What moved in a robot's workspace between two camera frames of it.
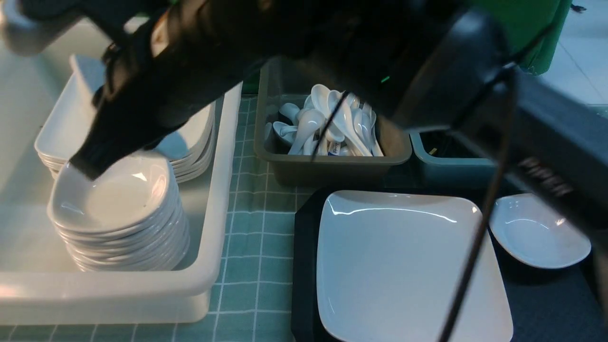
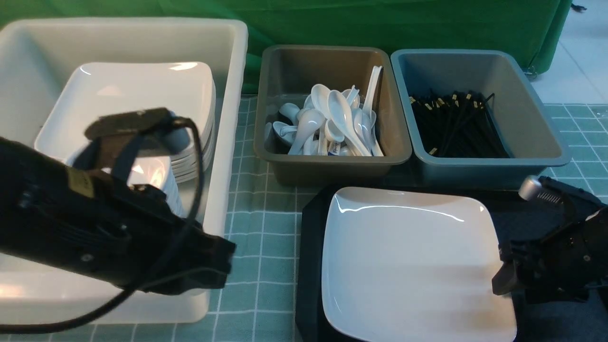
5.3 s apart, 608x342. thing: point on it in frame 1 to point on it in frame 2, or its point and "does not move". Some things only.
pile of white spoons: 353,130 does not move
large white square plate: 388,263 does not move
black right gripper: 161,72 to 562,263
